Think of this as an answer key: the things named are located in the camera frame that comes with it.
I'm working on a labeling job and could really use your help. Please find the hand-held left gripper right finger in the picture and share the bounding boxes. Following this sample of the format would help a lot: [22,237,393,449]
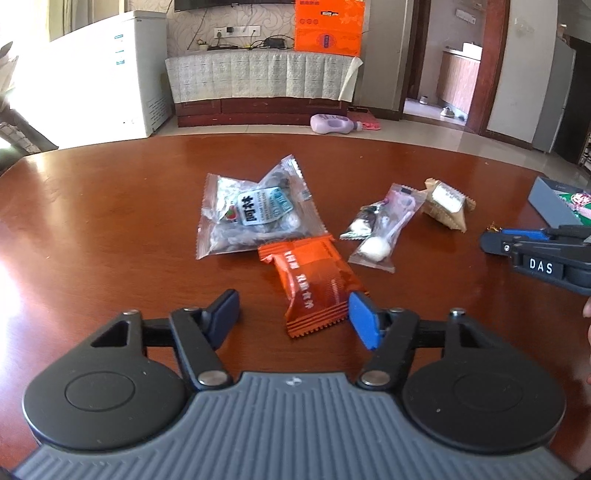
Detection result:
[348,291,502,391]

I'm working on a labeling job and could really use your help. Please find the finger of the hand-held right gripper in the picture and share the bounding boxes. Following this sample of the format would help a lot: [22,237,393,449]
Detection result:
[480,231,515,254]
[502,224,591,245]

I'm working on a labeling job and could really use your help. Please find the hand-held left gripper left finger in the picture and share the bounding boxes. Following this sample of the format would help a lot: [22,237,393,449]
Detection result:
[90,288,241,391]

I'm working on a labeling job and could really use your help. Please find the grey cardboard box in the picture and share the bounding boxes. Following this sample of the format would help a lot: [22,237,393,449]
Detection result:
[527,176,591,228]

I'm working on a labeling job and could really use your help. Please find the green snack packet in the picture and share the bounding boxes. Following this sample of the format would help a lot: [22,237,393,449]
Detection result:
[556,190,591,215]

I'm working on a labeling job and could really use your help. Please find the beige snack packet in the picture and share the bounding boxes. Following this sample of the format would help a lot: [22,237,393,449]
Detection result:
[418,178,476,232]

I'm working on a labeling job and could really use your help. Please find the orange snack packet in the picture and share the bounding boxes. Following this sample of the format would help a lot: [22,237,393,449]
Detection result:
[257,234,370,339]

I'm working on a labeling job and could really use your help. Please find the clear white lollipop packet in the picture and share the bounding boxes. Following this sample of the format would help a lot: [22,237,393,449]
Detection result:
[348,203,416,273]

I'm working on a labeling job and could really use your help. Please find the clear sunflower seed packet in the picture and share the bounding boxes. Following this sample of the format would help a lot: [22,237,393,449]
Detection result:
[196,155,329,260]

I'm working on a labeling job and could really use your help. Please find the clear pink candy packet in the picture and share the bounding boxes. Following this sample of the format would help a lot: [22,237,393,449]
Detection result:
[340,183,428,241]

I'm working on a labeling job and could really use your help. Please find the silver refrigerator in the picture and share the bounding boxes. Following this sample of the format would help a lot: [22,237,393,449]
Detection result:
[536,37,578,155]

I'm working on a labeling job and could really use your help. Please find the wooden kitchen counter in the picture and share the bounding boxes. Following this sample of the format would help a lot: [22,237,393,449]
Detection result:
[438,50,481,112]

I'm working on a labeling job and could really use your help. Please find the purple detergent bottle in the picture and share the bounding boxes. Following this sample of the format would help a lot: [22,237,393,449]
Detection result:
[310,114,362,136]

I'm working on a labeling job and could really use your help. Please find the dark wooden television cabinet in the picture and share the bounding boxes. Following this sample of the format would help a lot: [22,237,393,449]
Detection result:
[174,96,349,128]

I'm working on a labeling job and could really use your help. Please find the lace cabinet cloth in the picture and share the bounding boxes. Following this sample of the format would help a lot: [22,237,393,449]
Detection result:
[165,50,362,104]

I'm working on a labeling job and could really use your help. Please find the white electric scooter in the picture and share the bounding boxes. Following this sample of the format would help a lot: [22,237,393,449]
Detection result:
[0,41,58,176]

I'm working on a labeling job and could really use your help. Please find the white chest freezer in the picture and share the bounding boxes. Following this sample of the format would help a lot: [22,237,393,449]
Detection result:
[14,10,169,151]

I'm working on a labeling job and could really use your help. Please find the orange gift box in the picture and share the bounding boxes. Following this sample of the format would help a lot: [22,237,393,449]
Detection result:
[294,0,365,58]

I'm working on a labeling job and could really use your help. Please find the brown wooden door frame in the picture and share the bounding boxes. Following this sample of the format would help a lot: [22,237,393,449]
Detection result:
[399,0,511,137]

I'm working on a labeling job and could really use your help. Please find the black wall television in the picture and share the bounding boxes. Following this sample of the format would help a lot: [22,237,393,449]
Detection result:
[174,0,296,12]

